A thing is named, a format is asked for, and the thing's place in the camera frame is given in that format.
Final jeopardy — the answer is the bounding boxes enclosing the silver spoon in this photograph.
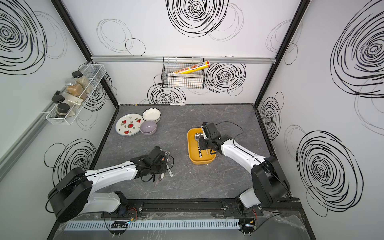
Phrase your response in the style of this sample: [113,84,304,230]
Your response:
[165,151,174,178]

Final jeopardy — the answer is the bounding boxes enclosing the checkered handle spoon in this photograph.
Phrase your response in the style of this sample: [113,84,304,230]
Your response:
[195,133,203,158]

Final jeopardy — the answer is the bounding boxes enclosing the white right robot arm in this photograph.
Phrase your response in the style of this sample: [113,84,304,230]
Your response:
[198,122,290,209]

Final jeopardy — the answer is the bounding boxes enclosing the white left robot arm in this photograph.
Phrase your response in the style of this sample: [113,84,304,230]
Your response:
[48,146,171,223]

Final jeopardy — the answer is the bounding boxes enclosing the yellow storage box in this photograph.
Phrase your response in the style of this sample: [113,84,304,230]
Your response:
[187,128,216,165]

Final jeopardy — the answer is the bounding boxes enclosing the yellow foil wrap box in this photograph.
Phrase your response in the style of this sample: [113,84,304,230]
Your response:
[174,61,210,74]

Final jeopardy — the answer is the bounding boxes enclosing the purple bowl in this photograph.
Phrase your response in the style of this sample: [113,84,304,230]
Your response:
[140,121,157,136]

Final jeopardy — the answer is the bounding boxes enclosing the watermelon pattern plate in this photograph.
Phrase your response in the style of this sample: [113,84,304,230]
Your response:
[115,114,144,137]

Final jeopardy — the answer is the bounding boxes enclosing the white scalloped bowl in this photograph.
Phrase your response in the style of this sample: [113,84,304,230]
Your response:
[143,108,161,123]

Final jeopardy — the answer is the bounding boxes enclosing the spice jar black lid nearest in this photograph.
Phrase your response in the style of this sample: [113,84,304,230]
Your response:
[56,103,71,119]

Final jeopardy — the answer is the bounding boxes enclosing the spice jar black lid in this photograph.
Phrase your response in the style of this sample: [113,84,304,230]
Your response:
[56,103,71,119]
[52,95,71,107]
[72,71,90,91]

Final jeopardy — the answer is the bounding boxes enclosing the spice jar brown contents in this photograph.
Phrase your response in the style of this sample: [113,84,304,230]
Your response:
[65,79,84,98]

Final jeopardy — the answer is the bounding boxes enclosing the spice jar black lid front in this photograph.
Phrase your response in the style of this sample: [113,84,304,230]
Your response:
[52,95,71,107]

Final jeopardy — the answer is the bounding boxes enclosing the black wire basket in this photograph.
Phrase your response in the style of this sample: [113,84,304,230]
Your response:
[161,56,205,89]

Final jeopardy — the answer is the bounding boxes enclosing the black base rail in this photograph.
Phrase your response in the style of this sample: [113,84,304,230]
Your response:
[61,197,304,220]

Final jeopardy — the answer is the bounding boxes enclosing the white cable duct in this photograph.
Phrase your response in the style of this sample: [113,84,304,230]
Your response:
[64,219,241,231]

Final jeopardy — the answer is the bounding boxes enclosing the clear wall shelf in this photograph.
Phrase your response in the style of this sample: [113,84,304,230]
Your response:
[46,64,109,130]

